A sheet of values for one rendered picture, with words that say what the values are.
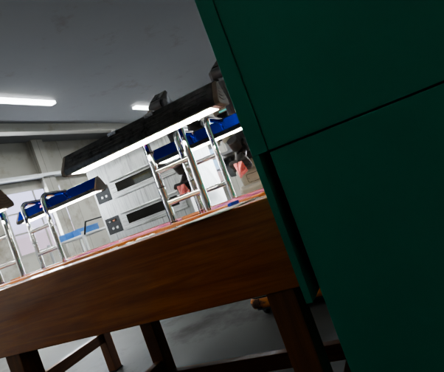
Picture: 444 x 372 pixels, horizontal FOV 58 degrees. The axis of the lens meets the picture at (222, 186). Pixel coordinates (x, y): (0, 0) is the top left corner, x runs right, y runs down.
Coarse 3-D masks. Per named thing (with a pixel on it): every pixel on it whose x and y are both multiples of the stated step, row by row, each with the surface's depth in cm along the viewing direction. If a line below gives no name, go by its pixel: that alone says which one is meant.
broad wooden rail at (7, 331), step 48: (144, 240) 89; (192, 240) 84; (240, 240) 80; (0, 288) 125; (48, 288) 102; (96, 288) 96; (144, 288) 91; (192, 288) 86; (240, 288) 81; (288, 288) 78; (0, 336) 112; (48, 336) 104
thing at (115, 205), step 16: (160, 144) 459; (112, 160) 493; (128, 160) 482; (144, 160) 472; (112, 176) 496; (128, 176) 482; (144, 176) 472; (176, 176) 456; (208, 176) 504; (112, 192) 497; (128, 192) 486; (144, 192) 478; (176, 192) 451; (112, 208) 503; (128, 208) 492; (144, 208) 478; (160, 208) 468; (176, 208) 459; (192, 208) 452; (112, 224) 506; (128, 224) 492; (144, 224) 485; (112, 240) 511
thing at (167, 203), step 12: (180, 132) 136; (192, 156) 136; (156, 168) 142; (168, 168) 140; (192, 168) 136; (156, 180) 142; (192, 192) 137; (204, 192) 136; (168, 204) 142; (204, 204) 136; (168, 216) 143
